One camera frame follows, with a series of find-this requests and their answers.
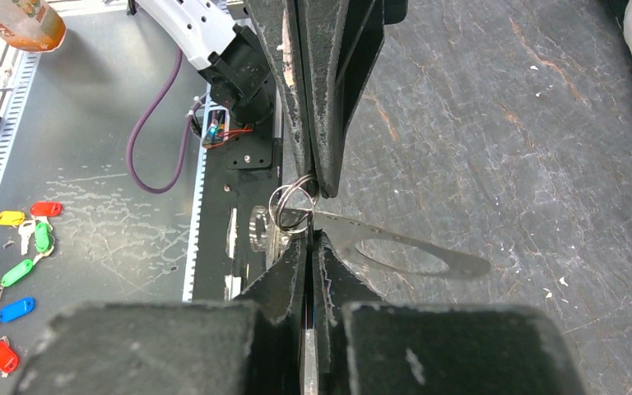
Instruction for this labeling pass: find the green tag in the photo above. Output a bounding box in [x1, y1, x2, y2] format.
[34, 221, 54, 253]
[1, 258, 34, 287]

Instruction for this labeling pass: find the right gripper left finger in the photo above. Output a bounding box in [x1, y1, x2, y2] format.
[12, 237, 308, 394]

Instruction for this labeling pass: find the green tag lower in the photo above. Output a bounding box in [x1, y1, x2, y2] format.
[1, 258, 34, 287]

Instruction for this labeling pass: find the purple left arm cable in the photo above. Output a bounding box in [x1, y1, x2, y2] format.
[126, 46, 211, 196]

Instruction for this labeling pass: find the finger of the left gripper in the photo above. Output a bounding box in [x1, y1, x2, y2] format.
[245, 0, 314, 176]
[296, 1, 385, 198]

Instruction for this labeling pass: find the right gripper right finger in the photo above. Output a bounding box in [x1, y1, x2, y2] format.
[312, 231, 585, 394]

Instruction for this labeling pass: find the white slotted cable duct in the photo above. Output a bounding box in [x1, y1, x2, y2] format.
[182, 98, 213, 304]

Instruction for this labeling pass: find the red tag lower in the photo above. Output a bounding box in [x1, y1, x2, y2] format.
[0, 337, 20, 378]

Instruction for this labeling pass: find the yellow tag on bench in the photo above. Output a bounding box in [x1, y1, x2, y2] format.
[0, 210, 26, 227]

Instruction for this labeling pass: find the green tag upper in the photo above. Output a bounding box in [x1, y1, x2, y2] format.
[34, 221, 54, 253]

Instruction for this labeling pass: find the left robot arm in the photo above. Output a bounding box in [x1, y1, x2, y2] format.
[141, 1, 408, 198]

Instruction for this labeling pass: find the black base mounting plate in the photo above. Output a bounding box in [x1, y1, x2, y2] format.
[191, 114, 283, 302]

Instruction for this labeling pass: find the red tag upper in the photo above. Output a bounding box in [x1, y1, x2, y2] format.
[30, 201, 63, 217]

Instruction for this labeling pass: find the orange bottle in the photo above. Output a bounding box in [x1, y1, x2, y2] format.
[0, 0, 67, 53]

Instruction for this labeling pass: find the blue tag on bench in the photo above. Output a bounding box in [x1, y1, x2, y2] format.
[0, 296, 36, 323]

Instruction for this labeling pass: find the red tag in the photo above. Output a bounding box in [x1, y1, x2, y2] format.
[0, 337, 20, 378]
[30, 201, 63, 217]

